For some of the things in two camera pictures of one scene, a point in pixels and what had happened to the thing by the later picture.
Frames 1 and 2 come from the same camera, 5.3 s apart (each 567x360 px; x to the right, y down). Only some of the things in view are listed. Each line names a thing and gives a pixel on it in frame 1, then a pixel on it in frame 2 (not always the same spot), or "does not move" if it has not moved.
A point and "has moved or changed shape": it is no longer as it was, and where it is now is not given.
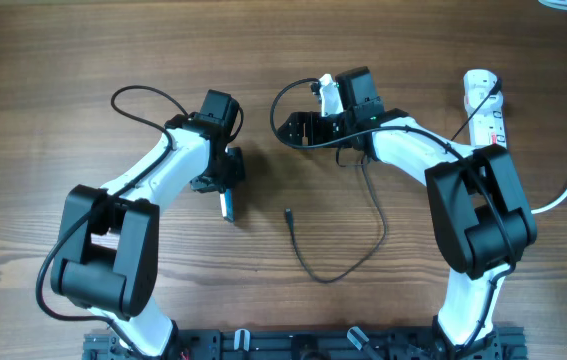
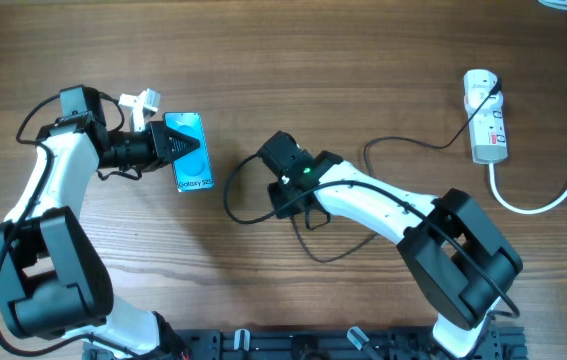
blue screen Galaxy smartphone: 227,205 has moved or changed shape
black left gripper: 236,175 → 160,136
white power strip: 484,107 does not move
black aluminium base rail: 498,344 does not move
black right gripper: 300,122 → 282,208
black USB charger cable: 380,206 has moved or changed shape
